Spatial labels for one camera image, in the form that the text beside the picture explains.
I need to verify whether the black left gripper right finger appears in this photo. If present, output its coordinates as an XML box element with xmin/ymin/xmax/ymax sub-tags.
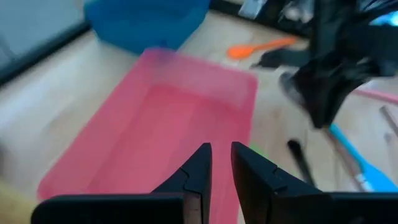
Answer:
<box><xmin>231</xmin><ymin>141</ymin><xmax>332</xmax><ymax>224</ymax></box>

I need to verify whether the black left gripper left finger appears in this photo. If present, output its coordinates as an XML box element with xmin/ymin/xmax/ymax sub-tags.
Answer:
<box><xmin>151</xmin><ymin>142</ymin><xmax>213</xmax><ymax>224</ymax></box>

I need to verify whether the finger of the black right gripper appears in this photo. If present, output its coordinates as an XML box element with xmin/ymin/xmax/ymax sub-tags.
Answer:
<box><xmin>294</xmin><ymin>69</ymin><xmax>328</xmax><ymax>129</ymax></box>
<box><xmin>323</xmin><ymin>69</ymin><xmax>354</xmax><ymax>127</ymax></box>

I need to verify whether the green silicone spatula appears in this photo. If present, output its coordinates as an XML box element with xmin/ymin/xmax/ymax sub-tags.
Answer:
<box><xmin>248</xmin><ymin>142</ymin><xmax>269</xmax><ymax>160</ymax></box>

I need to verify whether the black table knife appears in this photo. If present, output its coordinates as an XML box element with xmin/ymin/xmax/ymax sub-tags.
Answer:
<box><xmin>287</xmin><ymin>139</ymin><xmax>317</xmax><ymax>188</ymax></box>

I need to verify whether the pink plastic bin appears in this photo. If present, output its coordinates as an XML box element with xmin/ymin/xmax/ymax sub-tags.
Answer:
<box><xmin>36</xmin><ymin>47</ymin><xmax>259</xmax><ymax>224</ymax></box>

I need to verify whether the wooden handled utensil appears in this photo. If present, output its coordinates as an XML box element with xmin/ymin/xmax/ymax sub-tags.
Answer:
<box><xmin>378</xmin><ymin>105</ymin><xmax>398</xmax><ymax>138</ymax></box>

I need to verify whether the blue silicone spatula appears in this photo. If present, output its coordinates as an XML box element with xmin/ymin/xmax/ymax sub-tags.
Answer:
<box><xmin>328</xmin><ymin>123</ymin><xmax>398</xmax><ymax>193</ymax></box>

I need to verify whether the blue plastic bin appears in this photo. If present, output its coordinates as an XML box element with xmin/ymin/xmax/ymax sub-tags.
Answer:
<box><xmin>83</xmin><ymin>0</ymin><xmax>213</xmax><ymax>56</ymax></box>

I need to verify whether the pink silicone spatula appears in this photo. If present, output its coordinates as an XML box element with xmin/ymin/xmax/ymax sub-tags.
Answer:
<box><xmin>353</xmin><ymin>88</ymin><xmax>398</xmax><ymax>106</ymax></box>

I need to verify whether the orange silicone spatula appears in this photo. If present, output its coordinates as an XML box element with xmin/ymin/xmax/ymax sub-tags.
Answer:
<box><xmin>226</xmin><ymin>36</ymin><xmax>299</xmax><ymax>61</ymax></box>

